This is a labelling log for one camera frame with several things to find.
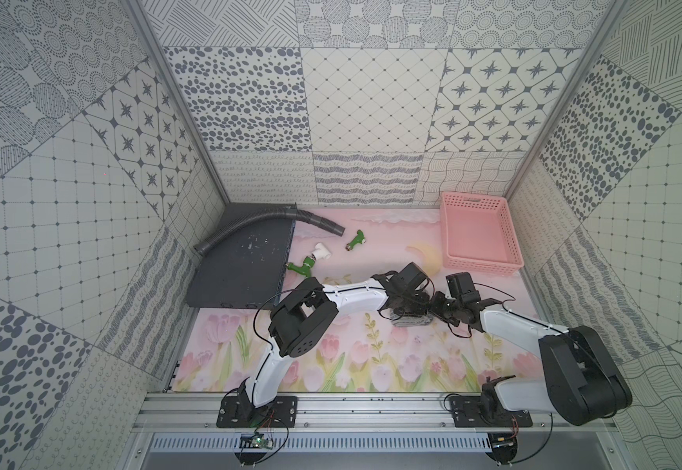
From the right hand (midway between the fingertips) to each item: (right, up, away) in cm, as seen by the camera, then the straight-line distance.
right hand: (430, 308), depth 92 cm
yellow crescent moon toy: (+5, +16, +16) cm, 23 cm away
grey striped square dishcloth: (-7, -3, -4) cm, 8 cm away
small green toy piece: (-22, +22, +18) cm, 36 cm away
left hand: (-1, +3, -4) cm, 5 cm away
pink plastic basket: (+26, +24, +24) cm, 43 cm away
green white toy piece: (-40, +14, +9) cm, 43 cm away
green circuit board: (-47, -27, -22) cm, 59 cm away
